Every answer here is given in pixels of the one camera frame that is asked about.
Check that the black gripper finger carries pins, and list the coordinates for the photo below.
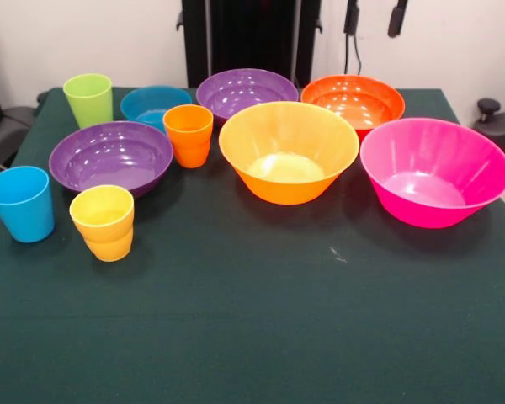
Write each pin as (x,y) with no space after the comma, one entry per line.
(352,17)
(397,17)

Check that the purple plastic bowl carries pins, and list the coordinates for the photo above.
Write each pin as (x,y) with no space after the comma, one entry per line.
(244,92)
(109,155)

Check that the large orange plastic bowl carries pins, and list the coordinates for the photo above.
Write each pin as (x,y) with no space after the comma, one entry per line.
(286,189)

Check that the orange plastic cup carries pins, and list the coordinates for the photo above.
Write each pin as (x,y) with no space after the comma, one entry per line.
(189,147)

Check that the red-orange plastic bowl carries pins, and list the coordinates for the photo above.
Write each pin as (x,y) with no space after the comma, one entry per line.
(353,94)

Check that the black knobbed equipment stand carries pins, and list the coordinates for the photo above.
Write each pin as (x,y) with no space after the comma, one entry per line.
(492,126)

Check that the large pink plastic bowl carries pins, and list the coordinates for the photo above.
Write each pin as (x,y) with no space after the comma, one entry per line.
(425,210)

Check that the blue plastic bowl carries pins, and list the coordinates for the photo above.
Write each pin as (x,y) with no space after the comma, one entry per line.
(151,103)

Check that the lime green plastic cup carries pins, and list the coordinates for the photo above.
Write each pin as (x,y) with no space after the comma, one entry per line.
(88,105)

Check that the yellow plastic cup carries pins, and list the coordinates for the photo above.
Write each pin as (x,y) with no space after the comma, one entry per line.
(105,240)

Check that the dark green table cloth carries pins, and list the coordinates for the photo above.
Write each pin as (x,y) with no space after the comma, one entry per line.
(252,336)

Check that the black chair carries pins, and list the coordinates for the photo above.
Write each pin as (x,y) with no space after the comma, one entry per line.
(8,126)

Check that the blue plastic cup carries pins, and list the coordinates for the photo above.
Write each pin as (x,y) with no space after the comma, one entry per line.
(21,214)

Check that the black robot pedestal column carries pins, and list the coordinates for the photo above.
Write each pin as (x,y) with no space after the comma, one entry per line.
(252,38)

